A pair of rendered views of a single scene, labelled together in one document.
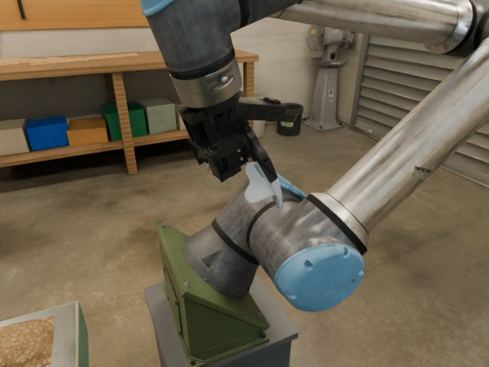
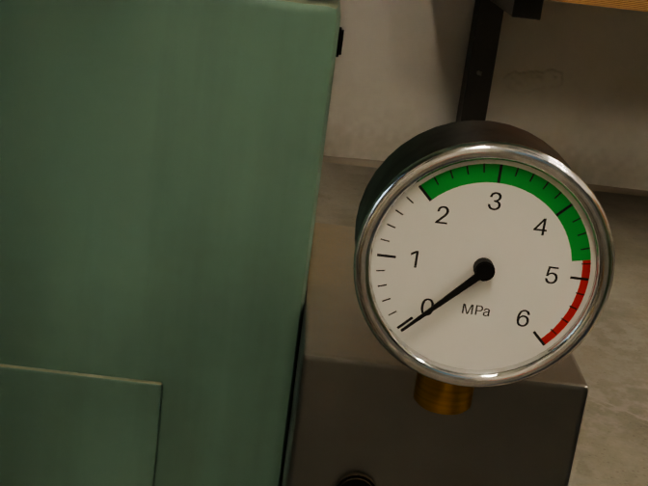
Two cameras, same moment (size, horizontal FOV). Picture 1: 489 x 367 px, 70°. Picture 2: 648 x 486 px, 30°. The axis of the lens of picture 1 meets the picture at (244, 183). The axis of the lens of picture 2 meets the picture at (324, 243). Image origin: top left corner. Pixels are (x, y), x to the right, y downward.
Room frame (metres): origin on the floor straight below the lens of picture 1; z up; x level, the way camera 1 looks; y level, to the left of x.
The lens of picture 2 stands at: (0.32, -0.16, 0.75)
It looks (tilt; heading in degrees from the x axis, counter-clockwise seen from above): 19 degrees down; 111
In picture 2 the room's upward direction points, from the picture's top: 7 degrees clockwise
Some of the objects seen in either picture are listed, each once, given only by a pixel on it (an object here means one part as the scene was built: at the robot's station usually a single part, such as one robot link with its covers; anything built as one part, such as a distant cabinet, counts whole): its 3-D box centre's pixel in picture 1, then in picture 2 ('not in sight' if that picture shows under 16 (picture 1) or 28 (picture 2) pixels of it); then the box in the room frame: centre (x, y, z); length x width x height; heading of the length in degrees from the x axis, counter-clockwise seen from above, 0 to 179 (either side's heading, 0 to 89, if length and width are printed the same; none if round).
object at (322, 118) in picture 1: (327, 72); not in sight; (3.81, -0.87, 0.57); 0.47 x 0.37 x 1.14; 116
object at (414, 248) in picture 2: not in sight; (470, 279); (0.25, 0.13, 0.65); 0.06 x 0.04 x 0.08; 23
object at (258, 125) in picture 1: (252, 112); not in sight; (3.50, -0.08, 0.24); 0.31 x 0.29 x 0.47; 116
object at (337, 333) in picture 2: not in sight; (418, 406); (0.23, 0.20, 0.58); 0.12 x 0.08 x 0.08; 113
